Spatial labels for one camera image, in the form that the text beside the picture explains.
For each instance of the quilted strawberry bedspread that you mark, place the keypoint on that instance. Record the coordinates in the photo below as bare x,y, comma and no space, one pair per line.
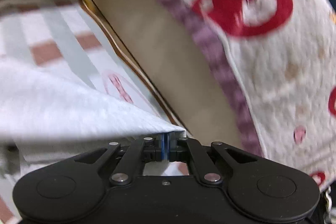
275,62

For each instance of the beige bed base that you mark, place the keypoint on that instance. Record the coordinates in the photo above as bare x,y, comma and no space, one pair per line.
174,65

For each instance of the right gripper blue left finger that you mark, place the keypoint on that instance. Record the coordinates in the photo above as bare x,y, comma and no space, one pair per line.
154,148

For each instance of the light grey cat-face t-shirt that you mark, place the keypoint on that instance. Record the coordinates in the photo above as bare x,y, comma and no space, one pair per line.
49,118

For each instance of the checkered pastel floor rug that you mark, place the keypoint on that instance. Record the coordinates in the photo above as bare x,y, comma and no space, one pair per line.
67,42

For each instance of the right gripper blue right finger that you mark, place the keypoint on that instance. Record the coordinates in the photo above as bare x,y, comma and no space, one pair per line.
177,148

